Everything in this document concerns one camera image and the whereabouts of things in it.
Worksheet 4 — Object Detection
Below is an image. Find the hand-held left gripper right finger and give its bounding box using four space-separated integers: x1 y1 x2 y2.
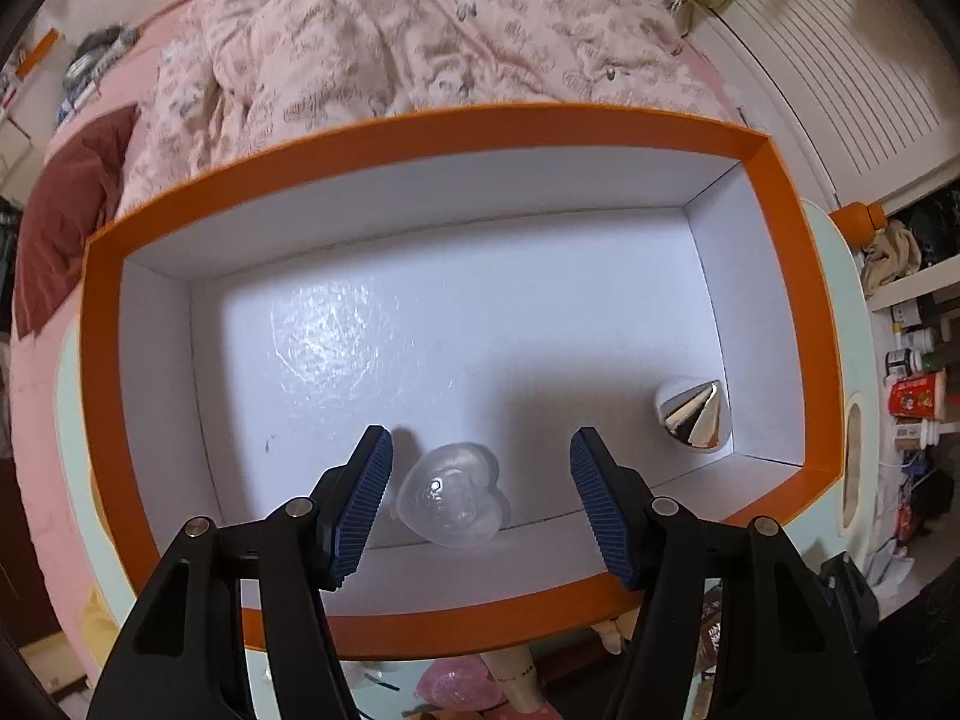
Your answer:
568 426 875 720

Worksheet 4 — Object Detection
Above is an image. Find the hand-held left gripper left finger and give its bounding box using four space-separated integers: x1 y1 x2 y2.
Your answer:
86 424 395 720

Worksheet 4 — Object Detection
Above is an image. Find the clear heart-shaped case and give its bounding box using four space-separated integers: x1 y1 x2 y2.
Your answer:
395 441 512 547

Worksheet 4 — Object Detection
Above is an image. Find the orange cardboard box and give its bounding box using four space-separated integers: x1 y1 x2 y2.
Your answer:
79 99 842 662

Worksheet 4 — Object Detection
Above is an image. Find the silver cone ornament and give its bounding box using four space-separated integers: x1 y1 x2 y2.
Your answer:
655 377 732 451

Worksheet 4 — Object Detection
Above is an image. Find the pink glitter heart case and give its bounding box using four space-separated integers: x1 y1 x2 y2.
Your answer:
414 656 511 713

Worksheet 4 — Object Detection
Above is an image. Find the red printed cup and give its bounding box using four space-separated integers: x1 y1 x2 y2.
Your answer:
890 371 947 421

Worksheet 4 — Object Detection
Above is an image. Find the dark jar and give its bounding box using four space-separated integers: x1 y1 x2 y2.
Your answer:
885 330 937 376

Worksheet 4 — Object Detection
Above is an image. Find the white shelf unit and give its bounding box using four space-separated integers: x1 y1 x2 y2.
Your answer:
866 259 960 316

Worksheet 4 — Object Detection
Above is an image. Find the beige crumpled cloth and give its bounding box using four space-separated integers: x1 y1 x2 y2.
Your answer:
859 219 923 297

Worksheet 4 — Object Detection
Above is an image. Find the orange bottle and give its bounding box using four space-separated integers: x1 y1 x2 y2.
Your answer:
834 199 890 252

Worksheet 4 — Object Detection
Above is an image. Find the maroon pillow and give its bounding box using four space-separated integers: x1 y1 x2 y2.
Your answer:
13 106 142 338

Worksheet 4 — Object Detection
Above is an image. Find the pink floral blanket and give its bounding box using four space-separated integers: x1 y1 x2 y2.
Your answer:
120 0 740 215

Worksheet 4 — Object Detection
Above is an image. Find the grey striped cloth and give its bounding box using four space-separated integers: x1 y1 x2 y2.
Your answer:
58 26 140 121

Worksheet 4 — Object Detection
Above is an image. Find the box with orange lid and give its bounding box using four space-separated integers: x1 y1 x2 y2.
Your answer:
13 28 61 80

